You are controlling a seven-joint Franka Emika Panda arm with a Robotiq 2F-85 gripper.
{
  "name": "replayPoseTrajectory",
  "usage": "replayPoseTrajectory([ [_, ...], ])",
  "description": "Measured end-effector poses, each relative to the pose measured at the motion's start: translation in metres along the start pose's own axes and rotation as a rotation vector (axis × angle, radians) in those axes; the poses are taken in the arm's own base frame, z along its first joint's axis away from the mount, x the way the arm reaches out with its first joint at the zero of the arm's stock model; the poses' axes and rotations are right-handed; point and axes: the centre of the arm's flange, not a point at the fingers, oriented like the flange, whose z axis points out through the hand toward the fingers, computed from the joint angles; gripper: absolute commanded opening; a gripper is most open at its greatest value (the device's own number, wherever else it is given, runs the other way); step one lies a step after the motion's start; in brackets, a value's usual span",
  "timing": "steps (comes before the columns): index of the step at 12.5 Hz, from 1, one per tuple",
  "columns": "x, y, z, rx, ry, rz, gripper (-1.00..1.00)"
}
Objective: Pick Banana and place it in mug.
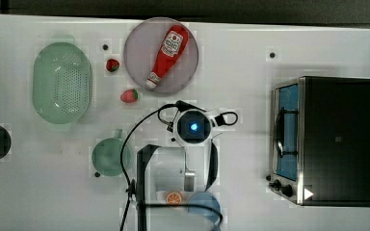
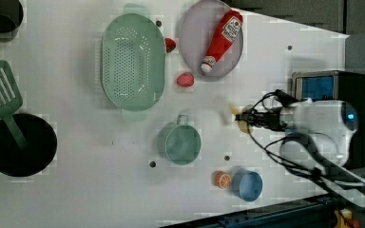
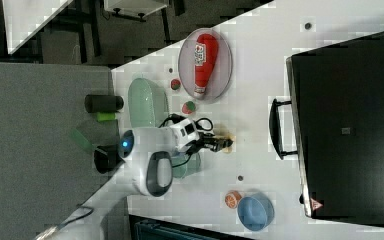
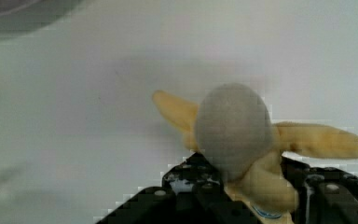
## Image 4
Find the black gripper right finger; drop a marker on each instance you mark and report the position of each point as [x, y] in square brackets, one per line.
[326, 195]

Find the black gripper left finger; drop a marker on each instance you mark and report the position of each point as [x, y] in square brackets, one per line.
[192, 192]

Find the yellow plush banana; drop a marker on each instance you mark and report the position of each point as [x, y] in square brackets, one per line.
[232, 129]

